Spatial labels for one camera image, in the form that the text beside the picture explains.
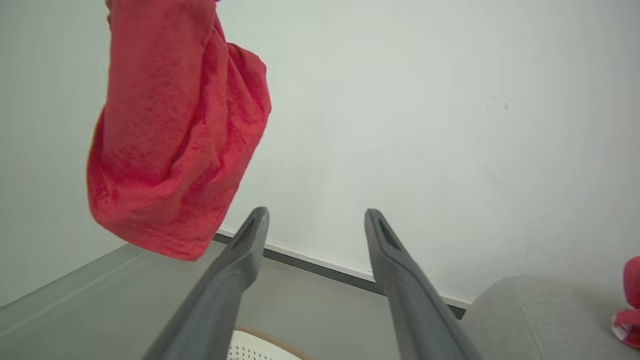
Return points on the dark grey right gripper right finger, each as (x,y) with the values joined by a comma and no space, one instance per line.
(415,305)

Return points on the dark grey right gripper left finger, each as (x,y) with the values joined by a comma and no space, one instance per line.
(215,300)

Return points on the plain red terry garment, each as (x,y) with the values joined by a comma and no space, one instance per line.
(170,140)

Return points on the red object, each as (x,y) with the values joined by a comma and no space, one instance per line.
(631,310)

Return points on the grey fabric sofa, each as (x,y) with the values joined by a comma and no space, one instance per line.
(545,320)

